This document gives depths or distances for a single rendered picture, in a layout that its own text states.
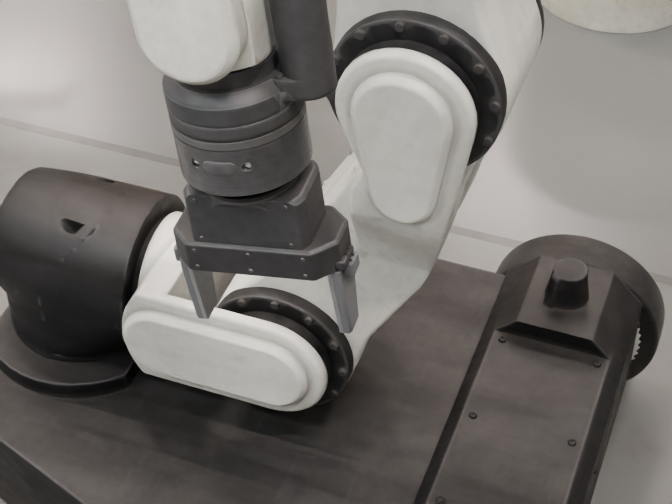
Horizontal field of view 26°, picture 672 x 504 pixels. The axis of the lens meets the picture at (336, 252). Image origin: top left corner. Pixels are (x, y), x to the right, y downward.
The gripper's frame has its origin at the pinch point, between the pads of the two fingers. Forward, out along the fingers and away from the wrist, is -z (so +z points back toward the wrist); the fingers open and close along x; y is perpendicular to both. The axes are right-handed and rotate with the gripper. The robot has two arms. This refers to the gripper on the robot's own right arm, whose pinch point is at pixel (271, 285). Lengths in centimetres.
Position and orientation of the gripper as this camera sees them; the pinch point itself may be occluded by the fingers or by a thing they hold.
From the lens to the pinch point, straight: 102.9
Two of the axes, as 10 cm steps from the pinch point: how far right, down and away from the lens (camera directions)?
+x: 9.5, 0.8, -2.9
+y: 2.8, -6.2, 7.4
